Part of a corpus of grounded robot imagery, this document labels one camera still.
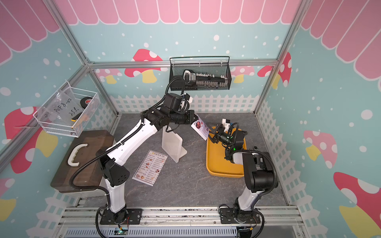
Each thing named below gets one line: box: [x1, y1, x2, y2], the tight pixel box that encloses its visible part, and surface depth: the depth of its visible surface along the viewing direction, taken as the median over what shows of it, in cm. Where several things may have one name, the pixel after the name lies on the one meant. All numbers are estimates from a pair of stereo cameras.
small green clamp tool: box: [251, 145, 265, 164], surface depth 55 cm
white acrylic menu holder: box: [161, 125, 188, 164], surface depth 89 cm
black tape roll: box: [80, 96, 94, 110], surface depth 81 cm
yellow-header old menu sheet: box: [131, 149, 169, 187], surface depth 94 cm
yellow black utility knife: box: [70, 112, 83, 122], surface depth 67 cm
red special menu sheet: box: [190, 113, 210, 141], surface depth 80 cm
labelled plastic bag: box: [46, 90, 84, 127], surface depth 68 cm
